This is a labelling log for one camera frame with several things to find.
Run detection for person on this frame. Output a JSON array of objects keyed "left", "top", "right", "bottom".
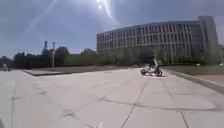
[{"left": 150, "top": 54, "right": 159, "bottom": 70}]

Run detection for large grey building, many windows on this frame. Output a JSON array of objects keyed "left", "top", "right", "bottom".
[{"left": 95, "top": 15, "right": 222, "bottom": 66}]

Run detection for small white vehicle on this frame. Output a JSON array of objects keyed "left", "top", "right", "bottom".
[{"left": 139, "top": 63, "right": 164, "bottom": 78}]

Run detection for pale stone slab plaza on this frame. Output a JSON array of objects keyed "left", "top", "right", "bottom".
[{"left": 0, "top": 67, "right": 224, "bottom": 128}]

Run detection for thin dark tower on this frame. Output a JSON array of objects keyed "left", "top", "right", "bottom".
[{"left": 43, "top": 40, "right": 49, "bottom": 54}]

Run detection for low dark raised platform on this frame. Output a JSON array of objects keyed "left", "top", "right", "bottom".
[{"left": 22, "top": 68, "right": 64, "bottom": 77}]

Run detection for row of trees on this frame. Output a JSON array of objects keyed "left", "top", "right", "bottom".
[{"left": 0, "top": 46, "right": 113, "bottom": 70}]

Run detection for pale stone kerb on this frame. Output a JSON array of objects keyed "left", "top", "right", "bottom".
[{"left": 163, "top": 68, "right": 224, "bottom": 95}]

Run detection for grey pole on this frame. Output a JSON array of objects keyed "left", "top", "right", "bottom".
[{"left": 51, "top": 41, "right": 57, "bottom": 70}]

